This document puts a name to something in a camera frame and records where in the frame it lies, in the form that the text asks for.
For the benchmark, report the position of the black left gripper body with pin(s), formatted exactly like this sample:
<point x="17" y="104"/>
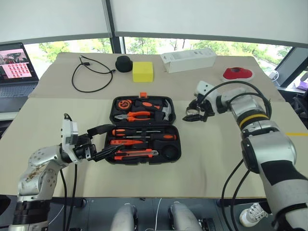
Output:
<point x="84" y="149"/>

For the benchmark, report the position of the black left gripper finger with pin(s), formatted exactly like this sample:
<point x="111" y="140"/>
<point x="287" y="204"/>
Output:
<point x="103" y="127"/>
<point x="106" y="152"/>

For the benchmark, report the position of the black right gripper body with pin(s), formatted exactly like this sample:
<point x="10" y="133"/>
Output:
<point x="204" y="109"/>

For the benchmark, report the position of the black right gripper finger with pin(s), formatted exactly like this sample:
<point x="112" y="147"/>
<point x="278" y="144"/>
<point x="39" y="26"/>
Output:
<point x="196" y="120"/>
<point x="193" y="116"/>

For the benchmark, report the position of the orange voltage tester pen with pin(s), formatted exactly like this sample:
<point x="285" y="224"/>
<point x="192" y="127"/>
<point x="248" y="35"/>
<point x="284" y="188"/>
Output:
<point x="125" y="142"/>

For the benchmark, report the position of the orange black utility knife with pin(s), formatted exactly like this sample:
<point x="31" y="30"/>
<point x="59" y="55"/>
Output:
<point x="134" y="154"/>

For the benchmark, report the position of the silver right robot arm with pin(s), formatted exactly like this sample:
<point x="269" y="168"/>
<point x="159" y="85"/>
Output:
<point x="267" y="144"/>

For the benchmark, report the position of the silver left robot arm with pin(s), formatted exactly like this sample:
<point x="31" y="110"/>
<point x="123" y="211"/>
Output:
<point x="36" y="168"/>

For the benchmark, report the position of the black tool case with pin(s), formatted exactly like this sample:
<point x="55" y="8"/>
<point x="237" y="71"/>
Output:
<point x="144" y="162"/>

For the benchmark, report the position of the orange black tape measure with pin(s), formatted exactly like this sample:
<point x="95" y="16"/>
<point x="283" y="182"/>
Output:
<point x="124" y="104"/>

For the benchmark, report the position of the black orange claw hammer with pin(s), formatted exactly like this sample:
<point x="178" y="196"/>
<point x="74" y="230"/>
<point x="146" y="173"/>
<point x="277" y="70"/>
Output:
<point x="146" y="104"/>

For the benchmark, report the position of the red white plastic object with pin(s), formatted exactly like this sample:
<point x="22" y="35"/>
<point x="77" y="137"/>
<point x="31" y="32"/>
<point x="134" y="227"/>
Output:
<point x="237" y="73"/>

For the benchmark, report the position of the white cardboard carton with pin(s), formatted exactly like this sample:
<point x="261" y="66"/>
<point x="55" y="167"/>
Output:
<point x="190" y="60"/>

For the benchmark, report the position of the black round speaker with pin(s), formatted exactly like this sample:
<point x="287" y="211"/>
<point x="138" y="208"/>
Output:
<point x="124" y="63"/>

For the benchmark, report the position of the yellow box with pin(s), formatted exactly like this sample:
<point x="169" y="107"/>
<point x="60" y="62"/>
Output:
<point x="143" y="72"/>

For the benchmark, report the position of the silver left robot leg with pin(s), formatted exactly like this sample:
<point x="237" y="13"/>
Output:
<point x="124" y="217"/>

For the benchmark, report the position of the silver robot leg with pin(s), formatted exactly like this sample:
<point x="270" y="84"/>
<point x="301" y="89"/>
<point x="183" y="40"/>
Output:
<point x="124" y="217"/>
<point x="184" y="217"/>

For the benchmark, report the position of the white charger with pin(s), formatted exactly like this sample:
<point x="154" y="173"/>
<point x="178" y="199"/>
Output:
<point x="274" y="74"/>

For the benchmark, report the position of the white roller blind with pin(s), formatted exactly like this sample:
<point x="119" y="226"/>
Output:
<point x="204" y="16"/>
<point x="48" y="16"/>

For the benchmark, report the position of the black office chair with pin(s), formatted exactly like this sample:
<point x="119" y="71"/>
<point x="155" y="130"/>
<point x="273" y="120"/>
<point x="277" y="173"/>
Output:
<point x="299" y="103"/>

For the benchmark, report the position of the yellow floor tape strip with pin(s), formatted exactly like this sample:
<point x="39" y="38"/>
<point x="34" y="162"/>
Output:
<point x="298" y="134"/>

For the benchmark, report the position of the silver right robot leg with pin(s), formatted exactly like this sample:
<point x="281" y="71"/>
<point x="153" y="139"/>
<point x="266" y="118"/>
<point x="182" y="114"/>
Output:
<point x="184" y="217"/>

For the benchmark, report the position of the purple object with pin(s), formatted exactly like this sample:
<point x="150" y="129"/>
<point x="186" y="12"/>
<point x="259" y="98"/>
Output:
<point x="304" y="83"/>

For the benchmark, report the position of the open laptop computer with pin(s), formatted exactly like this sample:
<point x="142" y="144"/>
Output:
<point x="14" y="65"/>

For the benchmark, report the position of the white sneaker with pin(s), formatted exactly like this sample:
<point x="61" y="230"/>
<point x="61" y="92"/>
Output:
<point x="252" y="215"/>

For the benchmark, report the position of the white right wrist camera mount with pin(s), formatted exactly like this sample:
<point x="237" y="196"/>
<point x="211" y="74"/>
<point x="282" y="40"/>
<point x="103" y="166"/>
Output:
<point x="204" y="87"/>

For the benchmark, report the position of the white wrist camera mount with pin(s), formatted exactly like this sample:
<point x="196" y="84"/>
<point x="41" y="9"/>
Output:
<point x="68" y="131"/>
<point x="204" y="87"/>

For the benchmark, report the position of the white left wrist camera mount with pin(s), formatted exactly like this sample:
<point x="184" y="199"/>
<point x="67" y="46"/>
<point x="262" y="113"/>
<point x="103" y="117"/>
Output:
<point x="68" y="131"/>

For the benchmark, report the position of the black table frame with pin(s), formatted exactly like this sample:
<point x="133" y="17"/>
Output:
<point x="79" y="202"/>

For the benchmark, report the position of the dark window frame post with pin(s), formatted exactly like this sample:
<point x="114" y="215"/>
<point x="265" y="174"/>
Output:
<point x="118" y="45"/>

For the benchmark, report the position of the dark slanted window frame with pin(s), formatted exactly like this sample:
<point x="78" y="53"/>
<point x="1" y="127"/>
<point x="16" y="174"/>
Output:
<point x="293" y="60"/>

